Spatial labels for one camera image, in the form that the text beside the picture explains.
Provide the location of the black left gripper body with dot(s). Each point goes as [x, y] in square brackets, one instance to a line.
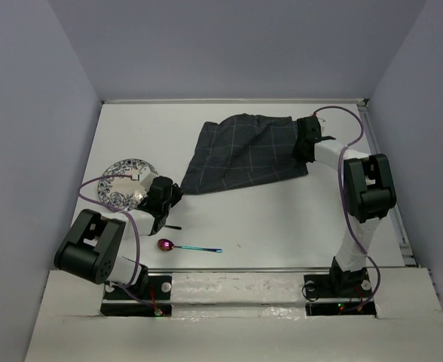
[174, 197]

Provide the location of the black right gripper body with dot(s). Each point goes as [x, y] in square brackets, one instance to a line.
[298, 150]

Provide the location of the dark grey checked cloth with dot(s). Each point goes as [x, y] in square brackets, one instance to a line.
[243, 151]

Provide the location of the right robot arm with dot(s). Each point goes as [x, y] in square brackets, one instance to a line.
[367, 195]

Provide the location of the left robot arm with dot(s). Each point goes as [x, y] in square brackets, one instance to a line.
[105, 247]

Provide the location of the iridescent fork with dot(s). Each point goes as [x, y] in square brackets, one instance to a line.
[173, 227]

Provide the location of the blue floral white plate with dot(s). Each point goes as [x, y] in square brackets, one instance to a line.
[115, 187]

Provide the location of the iridescent spoon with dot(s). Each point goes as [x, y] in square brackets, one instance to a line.
[167, 245]

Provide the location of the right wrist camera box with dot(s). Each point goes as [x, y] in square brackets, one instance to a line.
[322, 122]

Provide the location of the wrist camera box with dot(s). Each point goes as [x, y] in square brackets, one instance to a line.
[322, 122]
[142, 179]

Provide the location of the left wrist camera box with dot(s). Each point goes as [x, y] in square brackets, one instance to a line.
[142, 179]

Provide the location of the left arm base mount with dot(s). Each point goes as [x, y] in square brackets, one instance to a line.
[154, 301]

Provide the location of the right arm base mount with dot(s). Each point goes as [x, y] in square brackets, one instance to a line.
[323, 301]

